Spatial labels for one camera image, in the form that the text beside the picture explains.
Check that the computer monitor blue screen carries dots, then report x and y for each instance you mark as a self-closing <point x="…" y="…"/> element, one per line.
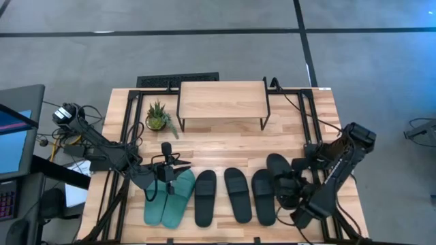
<point x="13" y="149"/>

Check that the wooden shelf black metal legs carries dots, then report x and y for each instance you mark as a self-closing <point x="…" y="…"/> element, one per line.
<point x="221" y="98"/>

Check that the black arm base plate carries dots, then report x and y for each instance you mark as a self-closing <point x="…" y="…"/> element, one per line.
<point x="309" y="149"/>
<point x="102" y="165"/>

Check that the black aluminium table frame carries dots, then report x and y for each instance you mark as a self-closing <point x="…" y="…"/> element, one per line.
<point x="153" y="92"/>

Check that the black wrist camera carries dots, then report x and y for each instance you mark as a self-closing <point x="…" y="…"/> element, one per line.
<point x="166" y="148"/>
<point x="299" y="164"/>

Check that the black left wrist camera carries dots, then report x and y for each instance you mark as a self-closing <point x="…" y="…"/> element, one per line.
<point x="166" y="148"/>

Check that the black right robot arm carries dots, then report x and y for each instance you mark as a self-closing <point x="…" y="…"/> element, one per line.
<point x="332" y="177"/>

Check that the black power adapter box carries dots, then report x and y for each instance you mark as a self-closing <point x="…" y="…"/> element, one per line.
<point x="73" y="150"/>

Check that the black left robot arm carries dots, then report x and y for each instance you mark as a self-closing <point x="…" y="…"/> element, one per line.
<point x="102" y="143"/>

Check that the black computer mouse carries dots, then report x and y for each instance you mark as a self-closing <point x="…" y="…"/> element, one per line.
<point x="17" y="233"/>

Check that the white paper sheet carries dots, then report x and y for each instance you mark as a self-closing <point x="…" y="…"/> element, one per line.
<point x="73" y="195"/>

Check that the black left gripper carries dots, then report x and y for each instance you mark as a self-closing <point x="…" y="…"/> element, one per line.
<point x="166" y="173"/>

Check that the black frame clamp bracket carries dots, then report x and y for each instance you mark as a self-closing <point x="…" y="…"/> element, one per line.
<point x="257" y="241"/>
<point x="170" y="242"/>

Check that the green rubber slide sandal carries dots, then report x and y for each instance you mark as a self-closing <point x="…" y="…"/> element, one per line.
<point x="178" y="204"/>
<point x="153" y="211"/>

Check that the potted succulent plant black pot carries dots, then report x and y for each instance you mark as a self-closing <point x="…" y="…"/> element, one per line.
<point x="156" y="120"/>

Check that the black perforated floor mat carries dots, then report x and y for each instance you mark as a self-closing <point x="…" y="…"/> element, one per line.
<point x="163" y="80"/>

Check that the black rubber slide sandal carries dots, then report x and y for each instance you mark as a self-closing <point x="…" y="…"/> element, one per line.
<point x="264" y="204"/>
<point x="238" y="197"/>
<point x="205" y="204"/>
<point x="277" y="163"/>

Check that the black computer keyboard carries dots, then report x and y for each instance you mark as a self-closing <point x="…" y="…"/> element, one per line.
<point x="7" y="202"/>

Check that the dark grey desk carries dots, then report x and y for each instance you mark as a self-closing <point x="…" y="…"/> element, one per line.
<point x="20" y="95"/>

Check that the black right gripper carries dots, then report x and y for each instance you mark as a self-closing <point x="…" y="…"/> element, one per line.
<point x="289" y="190"/>

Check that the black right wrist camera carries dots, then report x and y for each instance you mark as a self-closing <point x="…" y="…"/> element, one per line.
<point x="299" y="164"/>

